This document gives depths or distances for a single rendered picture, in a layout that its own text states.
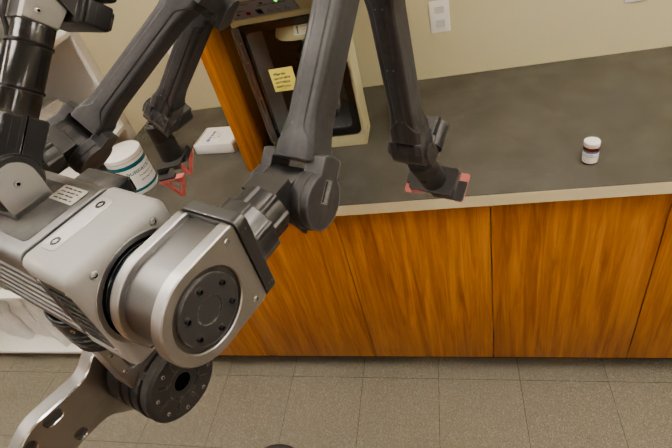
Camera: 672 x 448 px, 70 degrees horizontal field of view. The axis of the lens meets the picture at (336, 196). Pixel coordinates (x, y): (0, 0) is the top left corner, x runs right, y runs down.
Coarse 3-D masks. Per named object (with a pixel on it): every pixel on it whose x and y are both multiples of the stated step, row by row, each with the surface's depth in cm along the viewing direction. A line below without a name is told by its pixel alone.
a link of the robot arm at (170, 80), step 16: (224, 0) 89; (208, 16) 92; (224, 16) 90; (192, 32) 95; (208, 32) 97; (176, 48) 99; (192, 48) 98; (176, 64) 102; (192, 64) 103; (176, 80) 105; (160, 96) 110; (176, 96) 109; (144, 112) 116; (160, 112) 113; (176, 112) 114; (160, 128) 117
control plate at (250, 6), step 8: (256, 0) 123; (264, 0) 123; (272, 0) 123; (280, 0) 123; (288, 0) 124; (240, 8) 126; (248, 8) 127; (256, 8) 127; (264, 8) 127; (272, 8) 127; (280, 8) 128; (288, 8) 128; (296, 8) 128; (240, 16) 131; (248, 16) 131
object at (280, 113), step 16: (304, 16) 132; (240, 32) 137; (256, 32) 137; (272, 32) 136; (288, 32) 135; (304, 32) 135; (256, 48) 140; (272, 48) 139; (288, 48) 138; (256, 64) 143; (272, 64) 143; (288, 64) 142; (272, 96) 150; (288, 96) 149; (352, 96) 146; (272, 112) 154; (336, 112) 150; (352, 112) 149; (336, 128) 154; (352, 128) 153
